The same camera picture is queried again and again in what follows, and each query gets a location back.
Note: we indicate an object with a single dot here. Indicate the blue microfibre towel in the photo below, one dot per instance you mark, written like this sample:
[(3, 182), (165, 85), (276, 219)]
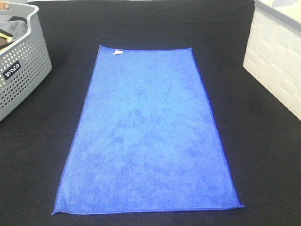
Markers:
[(146, 140)]

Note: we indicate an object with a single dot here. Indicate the grey perforated plastic basket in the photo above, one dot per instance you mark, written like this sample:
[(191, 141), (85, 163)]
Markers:
[(25, 63)]

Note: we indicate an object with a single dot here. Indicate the grey towel in basket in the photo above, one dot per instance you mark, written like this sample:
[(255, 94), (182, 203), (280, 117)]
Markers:
[(14, 29)]

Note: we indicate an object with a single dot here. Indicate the yellow cloth in basket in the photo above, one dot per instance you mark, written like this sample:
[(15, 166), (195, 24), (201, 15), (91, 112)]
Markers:
[(7, 37)]

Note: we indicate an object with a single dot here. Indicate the brown cloth in basket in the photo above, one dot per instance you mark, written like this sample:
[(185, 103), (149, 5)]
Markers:
[(3, 43)]

